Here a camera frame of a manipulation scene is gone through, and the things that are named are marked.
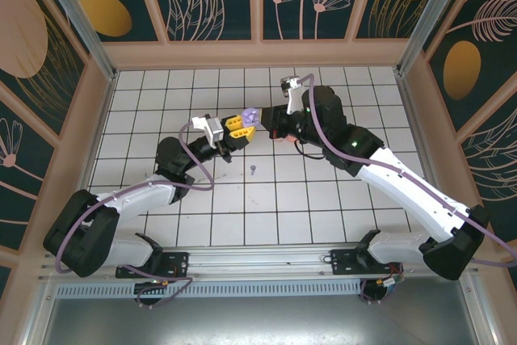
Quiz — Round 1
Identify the grey metal sheet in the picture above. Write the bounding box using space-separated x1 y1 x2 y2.
40 295 481 345

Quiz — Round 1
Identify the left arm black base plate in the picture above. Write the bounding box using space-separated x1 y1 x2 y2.
116 250 191 280

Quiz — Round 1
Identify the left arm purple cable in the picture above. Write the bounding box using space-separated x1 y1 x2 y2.
52 120 215 309

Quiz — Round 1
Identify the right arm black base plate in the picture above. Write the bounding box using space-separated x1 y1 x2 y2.
330 248 405 276

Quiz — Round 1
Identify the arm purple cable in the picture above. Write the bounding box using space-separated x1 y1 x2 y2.
52 120 215 309
301 73 517 305

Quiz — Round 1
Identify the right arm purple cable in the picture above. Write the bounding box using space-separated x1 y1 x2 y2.
301 73 517 305

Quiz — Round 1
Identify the aluminium corner post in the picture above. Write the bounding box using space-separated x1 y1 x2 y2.
32 0 118 82
395 0 481 75

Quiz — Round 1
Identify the left aluminium corner post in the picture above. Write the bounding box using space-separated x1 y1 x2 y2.
32 0 118 82

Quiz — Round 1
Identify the purple round earbud charging case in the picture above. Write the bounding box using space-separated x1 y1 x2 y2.
241 107 262 127

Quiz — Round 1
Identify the aluminium mounting rail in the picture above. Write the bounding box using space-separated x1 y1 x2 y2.
38 244 480 281

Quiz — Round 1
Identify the right aluminium corner post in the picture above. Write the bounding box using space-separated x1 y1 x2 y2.
395 0 481 75

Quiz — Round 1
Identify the slotted grey cable duct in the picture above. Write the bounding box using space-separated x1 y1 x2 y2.
54 283 364 297

